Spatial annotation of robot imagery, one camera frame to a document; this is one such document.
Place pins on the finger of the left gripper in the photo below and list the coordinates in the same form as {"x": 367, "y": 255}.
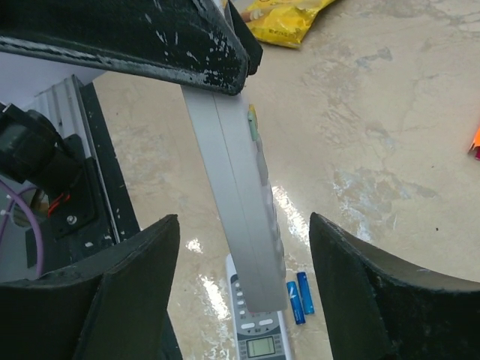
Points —
{"x": 186, "y": 42}
{"x": 250, "y": 44}

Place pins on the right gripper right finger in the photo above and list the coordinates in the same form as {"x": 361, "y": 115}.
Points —
{"x": 379, "y": 306}

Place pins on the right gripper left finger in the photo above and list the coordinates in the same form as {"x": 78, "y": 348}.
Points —
{"x": 112, "y": 305}

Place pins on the white long remote control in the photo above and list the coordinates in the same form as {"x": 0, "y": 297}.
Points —
{"x": 229, "y": 141}

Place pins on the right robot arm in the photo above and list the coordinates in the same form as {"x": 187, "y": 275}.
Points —
{"x": 32, "y": 150}

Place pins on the grey-faced remote control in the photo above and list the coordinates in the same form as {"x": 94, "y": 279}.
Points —
{"x": 256, "y": 335}

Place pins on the yellow Lays chips bag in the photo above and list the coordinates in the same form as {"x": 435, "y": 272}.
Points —
{"x": 282, "y": 23}

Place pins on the blue battery right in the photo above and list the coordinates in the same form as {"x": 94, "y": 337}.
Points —
{"x": 305, "y": 293}

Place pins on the blue battery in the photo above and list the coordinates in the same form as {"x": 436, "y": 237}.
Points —
{"x": 296, "y": 303}
{"x": 305, "y": 293}

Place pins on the blue battery left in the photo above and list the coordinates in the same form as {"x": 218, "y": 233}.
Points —
{"x": 296, "y": 303}

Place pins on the orange pink sponge box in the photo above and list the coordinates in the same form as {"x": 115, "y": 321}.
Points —
{"x": 474, "y": 149}

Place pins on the black table front rail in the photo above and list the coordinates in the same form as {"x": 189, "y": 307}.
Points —
{"x": 96, "y": 212}

